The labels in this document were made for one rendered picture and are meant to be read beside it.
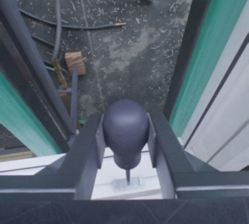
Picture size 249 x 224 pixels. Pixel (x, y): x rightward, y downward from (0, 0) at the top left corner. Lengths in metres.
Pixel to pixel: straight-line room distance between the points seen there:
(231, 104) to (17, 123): 0.24
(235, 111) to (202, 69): 0.06
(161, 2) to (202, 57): 0.96
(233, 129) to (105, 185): 0.21
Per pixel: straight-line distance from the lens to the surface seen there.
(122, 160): 0.17
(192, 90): 0.22
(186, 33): 0.20
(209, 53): 0.19
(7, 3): 0.50
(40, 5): 1.12
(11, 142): 0.95
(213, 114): 0.26
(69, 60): 1.22
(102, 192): 0.31
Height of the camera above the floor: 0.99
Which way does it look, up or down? 37 degrees down
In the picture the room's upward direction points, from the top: 170 degrees clockwise
